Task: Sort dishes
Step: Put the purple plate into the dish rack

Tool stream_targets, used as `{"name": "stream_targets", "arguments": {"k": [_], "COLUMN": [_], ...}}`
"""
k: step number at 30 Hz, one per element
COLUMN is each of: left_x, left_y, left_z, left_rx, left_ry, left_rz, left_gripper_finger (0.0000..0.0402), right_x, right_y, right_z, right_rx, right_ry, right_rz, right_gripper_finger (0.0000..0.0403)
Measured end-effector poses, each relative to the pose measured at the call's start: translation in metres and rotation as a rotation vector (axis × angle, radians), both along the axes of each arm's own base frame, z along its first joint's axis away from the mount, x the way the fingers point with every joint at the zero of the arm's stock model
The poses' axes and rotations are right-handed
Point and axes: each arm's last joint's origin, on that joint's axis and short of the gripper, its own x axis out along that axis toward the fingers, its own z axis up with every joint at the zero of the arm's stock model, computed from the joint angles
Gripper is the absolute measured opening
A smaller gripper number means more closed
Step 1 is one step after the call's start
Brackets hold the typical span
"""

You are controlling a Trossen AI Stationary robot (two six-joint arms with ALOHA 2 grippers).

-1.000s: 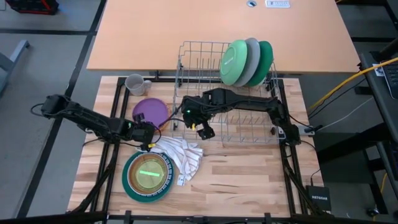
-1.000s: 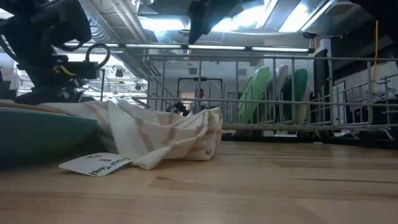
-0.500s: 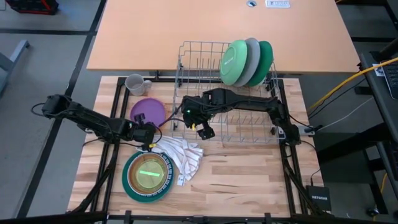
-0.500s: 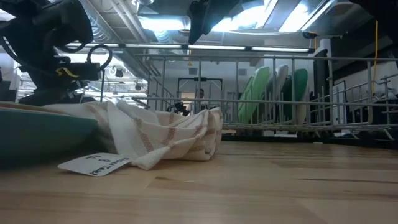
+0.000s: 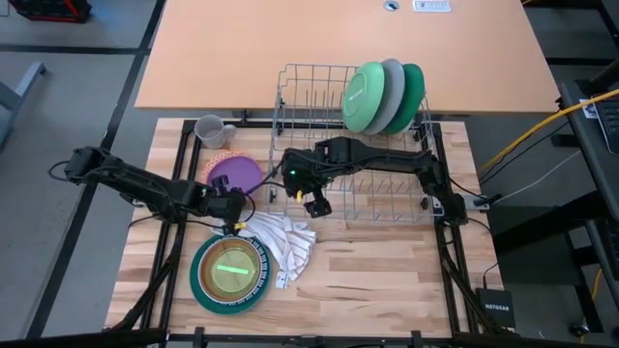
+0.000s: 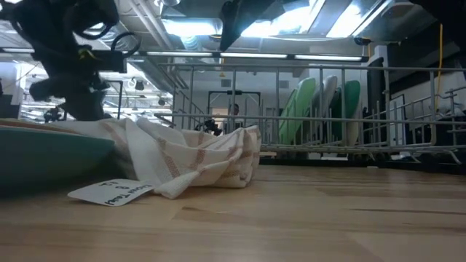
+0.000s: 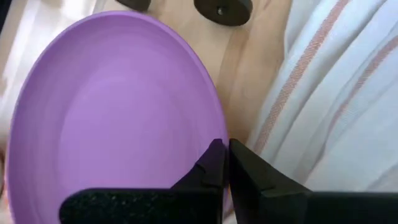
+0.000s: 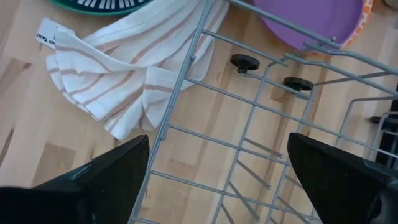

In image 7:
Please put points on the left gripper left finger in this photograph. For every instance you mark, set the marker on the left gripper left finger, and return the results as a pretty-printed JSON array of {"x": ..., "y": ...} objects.
[{"x": 186, "y": 203}]

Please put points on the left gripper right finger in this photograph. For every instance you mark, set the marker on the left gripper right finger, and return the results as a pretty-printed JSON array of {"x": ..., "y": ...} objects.
[{"x": 267, "y": 203}]

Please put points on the white striped dish towel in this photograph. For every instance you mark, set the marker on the white striped dish towel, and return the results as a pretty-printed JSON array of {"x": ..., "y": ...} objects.
[{"x": 342, "y": 109}]

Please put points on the purple plate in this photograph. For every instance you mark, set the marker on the purple plate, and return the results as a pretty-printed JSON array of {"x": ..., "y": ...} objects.
[{"x": 109, "y": 109}]

